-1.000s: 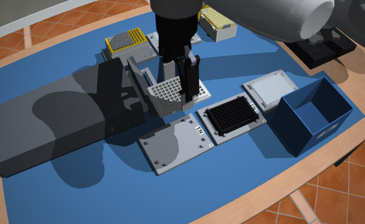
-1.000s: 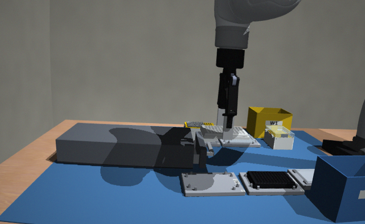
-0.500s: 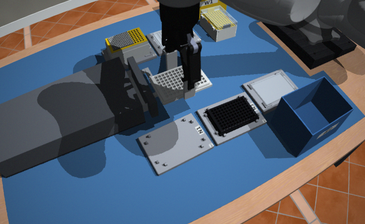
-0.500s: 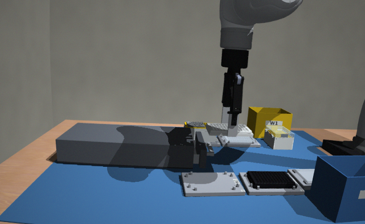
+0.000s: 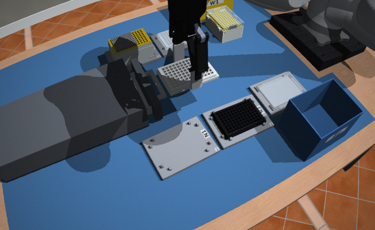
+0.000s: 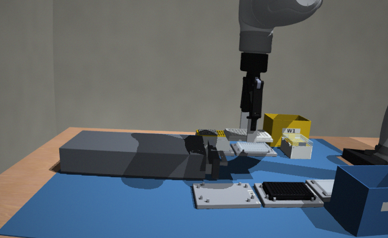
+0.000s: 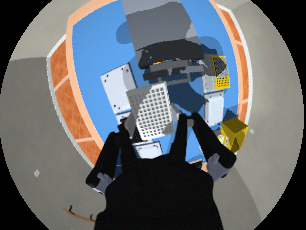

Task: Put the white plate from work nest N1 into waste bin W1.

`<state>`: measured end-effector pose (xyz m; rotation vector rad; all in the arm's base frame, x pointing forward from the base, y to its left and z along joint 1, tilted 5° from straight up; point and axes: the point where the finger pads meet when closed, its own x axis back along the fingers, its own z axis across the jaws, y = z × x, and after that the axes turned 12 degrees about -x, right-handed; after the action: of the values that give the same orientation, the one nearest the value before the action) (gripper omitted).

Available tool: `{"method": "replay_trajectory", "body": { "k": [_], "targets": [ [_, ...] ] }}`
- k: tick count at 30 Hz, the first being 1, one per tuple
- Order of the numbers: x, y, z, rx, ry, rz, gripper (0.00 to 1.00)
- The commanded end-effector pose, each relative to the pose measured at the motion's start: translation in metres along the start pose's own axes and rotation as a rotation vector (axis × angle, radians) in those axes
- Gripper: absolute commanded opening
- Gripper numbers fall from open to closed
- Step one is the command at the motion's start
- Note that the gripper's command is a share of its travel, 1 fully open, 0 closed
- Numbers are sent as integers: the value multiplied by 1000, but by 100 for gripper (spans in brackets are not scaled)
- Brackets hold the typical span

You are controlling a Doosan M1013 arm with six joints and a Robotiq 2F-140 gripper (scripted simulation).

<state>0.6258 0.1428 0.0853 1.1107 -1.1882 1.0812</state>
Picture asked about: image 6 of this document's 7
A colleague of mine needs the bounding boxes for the yellow open-top bin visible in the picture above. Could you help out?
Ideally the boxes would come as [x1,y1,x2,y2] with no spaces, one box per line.
[263,113,311,147]

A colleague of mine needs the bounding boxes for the grey drawer with white handle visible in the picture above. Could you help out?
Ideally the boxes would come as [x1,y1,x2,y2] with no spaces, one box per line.
[59,130,228,180]

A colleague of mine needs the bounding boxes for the blue open-top bin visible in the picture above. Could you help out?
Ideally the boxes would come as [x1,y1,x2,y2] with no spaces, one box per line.
[329,165,388,237]

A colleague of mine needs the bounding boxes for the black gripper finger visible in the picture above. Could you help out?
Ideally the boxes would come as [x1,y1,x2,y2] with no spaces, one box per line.
[246,77,264,143]
[240,77,249,129]

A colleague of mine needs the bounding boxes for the blue bench mat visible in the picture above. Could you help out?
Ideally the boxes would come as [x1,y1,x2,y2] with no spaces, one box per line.
[0,139,388,238]

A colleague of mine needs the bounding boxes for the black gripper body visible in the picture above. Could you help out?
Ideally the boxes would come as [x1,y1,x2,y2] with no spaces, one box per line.
[240,53,268,91]

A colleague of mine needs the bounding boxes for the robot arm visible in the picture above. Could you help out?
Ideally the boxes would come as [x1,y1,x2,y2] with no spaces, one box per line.
[239,0,388,165]

